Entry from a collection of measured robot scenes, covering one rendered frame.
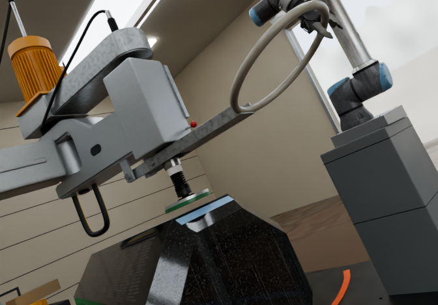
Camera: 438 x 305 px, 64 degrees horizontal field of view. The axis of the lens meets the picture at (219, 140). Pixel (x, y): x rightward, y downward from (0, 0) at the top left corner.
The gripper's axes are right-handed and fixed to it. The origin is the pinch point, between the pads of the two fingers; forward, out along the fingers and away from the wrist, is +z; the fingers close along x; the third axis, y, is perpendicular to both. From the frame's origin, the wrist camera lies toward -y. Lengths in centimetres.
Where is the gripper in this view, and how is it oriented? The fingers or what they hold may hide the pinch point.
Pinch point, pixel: (335, 30)
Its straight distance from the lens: 141.7
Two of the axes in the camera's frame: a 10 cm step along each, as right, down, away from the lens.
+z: 6.7, 6.7, -3.3
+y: 1.7, 2.9, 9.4
